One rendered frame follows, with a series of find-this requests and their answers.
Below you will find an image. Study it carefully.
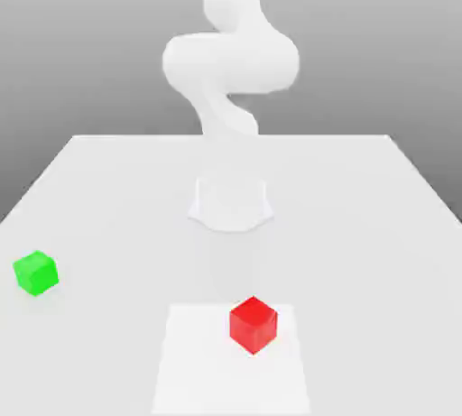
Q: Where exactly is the small green cube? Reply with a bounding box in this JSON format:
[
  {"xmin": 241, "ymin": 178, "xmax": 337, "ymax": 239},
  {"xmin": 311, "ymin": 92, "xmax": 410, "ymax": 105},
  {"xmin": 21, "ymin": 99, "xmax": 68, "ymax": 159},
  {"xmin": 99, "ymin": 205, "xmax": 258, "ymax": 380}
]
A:
[{"xmin": 12, "ymin": 249, "xmax": 60, "ymax": 297}]

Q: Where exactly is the small red cube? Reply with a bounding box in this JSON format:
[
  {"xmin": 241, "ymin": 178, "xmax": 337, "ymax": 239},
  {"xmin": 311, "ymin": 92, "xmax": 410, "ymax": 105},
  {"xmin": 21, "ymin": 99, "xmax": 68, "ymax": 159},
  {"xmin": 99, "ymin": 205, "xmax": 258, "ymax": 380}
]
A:
[{"xmin": 228, "ymin": 295, "xmax": 279, "ymax": 356}]

